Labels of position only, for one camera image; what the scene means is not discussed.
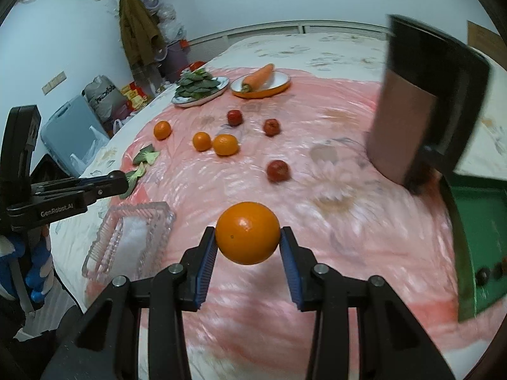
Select white plastic bag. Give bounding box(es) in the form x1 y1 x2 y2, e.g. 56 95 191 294
70 126 110 172

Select black flat item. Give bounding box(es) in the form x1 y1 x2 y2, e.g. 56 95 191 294
29 154 77 185

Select orange plate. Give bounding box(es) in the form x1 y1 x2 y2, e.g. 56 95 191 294
230 70 292 99

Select clear plastic bags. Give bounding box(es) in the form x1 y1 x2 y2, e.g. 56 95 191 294
158 4 187 45

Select light blue suitcase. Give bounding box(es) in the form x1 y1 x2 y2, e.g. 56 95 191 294
41 95 110 175

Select pile of bok choy leaves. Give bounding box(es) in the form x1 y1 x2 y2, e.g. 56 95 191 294
175 68 221 100

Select grey bag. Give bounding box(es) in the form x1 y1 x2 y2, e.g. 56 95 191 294
83 75 128 122

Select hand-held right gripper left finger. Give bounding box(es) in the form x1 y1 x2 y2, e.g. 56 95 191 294
40 225 219 380

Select person's left hand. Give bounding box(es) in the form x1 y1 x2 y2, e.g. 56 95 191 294
0 225 55 312

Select yellow and red packages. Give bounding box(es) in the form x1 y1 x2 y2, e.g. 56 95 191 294
119 81 150 111

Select green lined box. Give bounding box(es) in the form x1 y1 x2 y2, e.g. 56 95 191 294
439 170 507 322

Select bok choy leaf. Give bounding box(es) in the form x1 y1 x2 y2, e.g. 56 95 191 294
132 144 161 166
119 166 146 199

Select brown cardboard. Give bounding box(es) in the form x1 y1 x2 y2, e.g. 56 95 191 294
467 21 500 55

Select wall switch panel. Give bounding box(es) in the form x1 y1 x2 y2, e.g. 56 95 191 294
42 71 66 96

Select carrot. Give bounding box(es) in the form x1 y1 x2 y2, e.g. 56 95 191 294
241 63 275 93

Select olive brown coat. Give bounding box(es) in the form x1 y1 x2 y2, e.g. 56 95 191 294
119 0 166 67

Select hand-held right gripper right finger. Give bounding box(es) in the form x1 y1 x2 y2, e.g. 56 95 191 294
278 225 456 380

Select large orange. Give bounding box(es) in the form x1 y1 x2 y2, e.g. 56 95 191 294
215 201 281 266

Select clear glass dish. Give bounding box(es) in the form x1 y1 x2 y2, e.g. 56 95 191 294
81 201 177 286

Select white plate with dark rim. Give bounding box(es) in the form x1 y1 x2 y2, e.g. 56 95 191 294
171 76 230 108

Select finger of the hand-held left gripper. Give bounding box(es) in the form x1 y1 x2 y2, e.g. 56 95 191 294
32 177 106 191
40 171 130 206

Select floral white bedsheet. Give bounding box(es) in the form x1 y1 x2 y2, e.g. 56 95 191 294
51 34 507 325

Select purple bin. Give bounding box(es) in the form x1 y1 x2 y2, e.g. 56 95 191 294
160 41 191 84

